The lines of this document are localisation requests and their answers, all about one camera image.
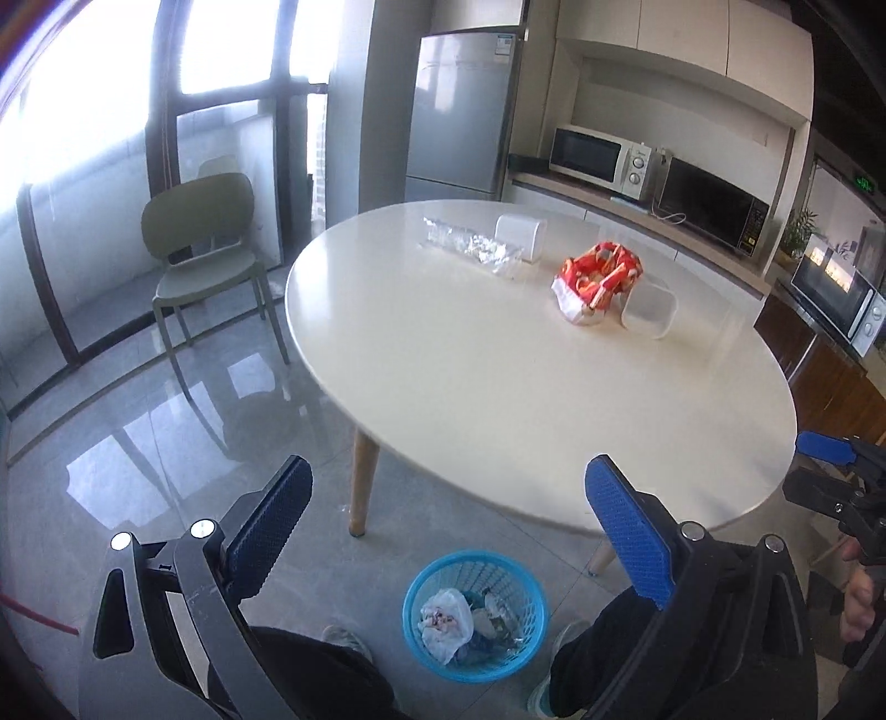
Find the white microwave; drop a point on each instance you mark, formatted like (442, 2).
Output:
(841, 294)
(609, 162)

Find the potted green plant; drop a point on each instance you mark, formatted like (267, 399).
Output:
(795, 235)

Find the kitchen counter cabinets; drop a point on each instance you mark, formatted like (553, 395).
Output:
(735, 279)

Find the green chair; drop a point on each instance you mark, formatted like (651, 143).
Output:
(199, 232)

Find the silver refrigerator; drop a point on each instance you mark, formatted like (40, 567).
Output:
(462, 116)

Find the round white table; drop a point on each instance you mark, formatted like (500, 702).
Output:
(478, 381)

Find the blue plastic trash basket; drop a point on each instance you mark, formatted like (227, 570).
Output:
(480, 661)

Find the clear plastic cup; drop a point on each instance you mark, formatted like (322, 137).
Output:
(649, 310)

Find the upper wall cabinets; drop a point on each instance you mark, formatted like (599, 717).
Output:
(738, 49)

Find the black microwave oven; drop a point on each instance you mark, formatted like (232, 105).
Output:
(712, 207)

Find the clear bag with food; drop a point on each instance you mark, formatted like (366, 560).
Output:
(492, 255)

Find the wooden cabinet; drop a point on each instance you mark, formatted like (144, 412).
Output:
(832, 392)

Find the grey sneaker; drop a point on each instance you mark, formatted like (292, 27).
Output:
(344, 638)

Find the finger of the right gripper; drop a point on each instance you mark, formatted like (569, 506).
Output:
(817, 492)
(827, 448)

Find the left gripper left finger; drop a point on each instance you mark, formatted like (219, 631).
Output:
(167, 638)

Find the teal sneaker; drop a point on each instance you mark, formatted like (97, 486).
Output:
(538, 702)

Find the person's right hand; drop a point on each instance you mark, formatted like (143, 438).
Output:
(857, 614)

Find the clear plastic bag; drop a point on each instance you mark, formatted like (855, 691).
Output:
(496, 622)

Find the red snack wrapper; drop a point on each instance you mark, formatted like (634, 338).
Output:
(587, 284)

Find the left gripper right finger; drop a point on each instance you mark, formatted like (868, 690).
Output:
(730, 637)

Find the white plastic bag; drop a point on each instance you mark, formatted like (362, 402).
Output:
(445, 624)

